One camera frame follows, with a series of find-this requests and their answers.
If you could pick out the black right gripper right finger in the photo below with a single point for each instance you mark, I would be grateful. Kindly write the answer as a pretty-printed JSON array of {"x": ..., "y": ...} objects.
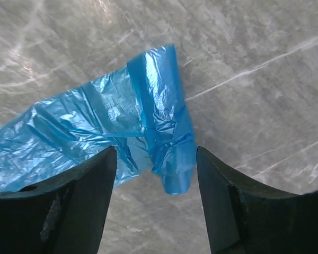
[{"x": 246, "y": 216}]

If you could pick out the blue plastic trash bag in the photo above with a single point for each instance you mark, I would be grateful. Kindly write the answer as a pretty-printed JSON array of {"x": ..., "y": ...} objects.
[{"x": 138, "y": 109}]

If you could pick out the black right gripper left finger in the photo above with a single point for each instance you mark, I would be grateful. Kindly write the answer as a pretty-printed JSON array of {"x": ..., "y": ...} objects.
[{"x": 63, "y": 214}]

